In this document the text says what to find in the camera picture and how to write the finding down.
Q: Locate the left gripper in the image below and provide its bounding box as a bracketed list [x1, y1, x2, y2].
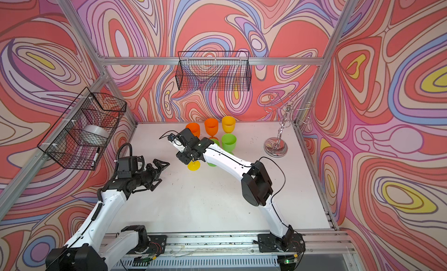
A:
[130, 158, 169, 190]

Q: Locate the yellow wine glass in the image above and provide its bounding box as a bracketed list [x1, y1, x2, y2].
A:
[187, 160, 201, 172]
[222, 116, 236, 134]

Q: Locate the orange wine glass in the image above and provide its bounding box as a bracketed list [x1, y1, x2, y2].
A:
[204, 118, 219, 139]
[186, 123, 201, 138]

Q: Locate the green wine glass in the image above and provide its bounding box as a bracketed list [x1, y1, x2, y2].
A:
[208, 138, 220, 167]
[221, 134, 237, 153]

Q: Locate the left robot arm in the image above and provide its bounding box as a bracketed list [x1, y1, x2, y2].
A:
[45, 153, 170, 271]

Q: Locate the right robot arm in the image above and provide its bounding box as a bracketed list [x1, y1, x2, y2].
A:
[168, 128, 295, 252]

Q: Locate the chrome wine glass rack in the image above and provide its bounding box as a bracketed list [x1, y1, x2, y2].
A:
[264, 92, 312, 158]

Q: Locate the black marker pen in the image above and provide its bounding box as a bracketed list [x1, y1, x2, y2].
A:
[91, 149, 100, 169]

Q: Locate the silver tape roll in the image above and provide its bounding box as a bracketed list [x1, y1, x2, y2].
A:
[80, 125, 109, 147]

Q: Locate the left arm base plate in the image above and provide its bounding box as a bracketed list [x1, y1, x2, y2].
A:
[126, 234, 168, 256]

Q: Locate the back black wire basket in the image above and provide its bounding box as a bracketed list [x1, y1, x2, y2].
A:
[175, 50, 251, 92]

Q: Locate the black wire basket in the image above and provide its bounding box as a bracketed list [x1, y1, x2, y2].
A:
[37, 88, 127, 171]
[175, 50, 251, 92]

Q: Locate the left black wire basket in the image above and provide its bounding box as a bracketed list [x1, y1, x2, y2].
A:
[37, 88, 127, 171]

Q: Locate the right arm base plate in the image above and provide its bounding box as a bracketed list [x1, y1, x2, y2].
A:
[254, 233, 306, 254]

